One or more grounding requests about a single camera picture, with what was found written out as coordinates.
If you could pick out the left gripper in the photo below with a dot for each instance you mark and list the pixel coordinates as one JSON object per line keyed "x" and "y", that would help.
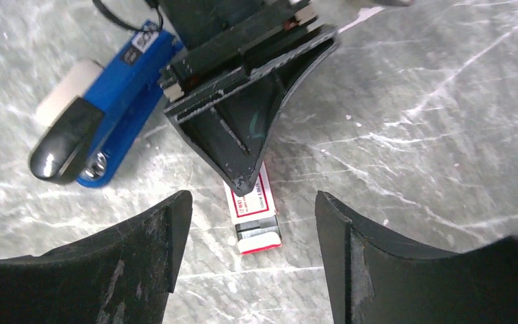
{"x": 244, "y": 61}

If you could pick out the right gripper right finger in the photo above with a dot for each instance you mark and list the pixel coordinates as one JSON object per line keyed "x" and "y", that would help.
{"x": 376, "y": 275}

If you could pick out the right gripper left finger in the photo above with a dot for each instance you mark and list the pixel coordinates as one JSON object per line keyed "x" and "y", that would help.
{"x": 123, "y": 274}

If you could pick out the red white staple box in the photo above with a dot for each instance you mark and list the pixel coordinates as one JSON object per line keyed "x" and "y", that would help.
{"x": 254, "y": 217}

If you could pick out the blue stapler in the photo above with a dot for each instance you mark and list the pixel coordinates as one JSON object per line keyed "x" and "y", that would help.
{"x": 89, "y": 140}

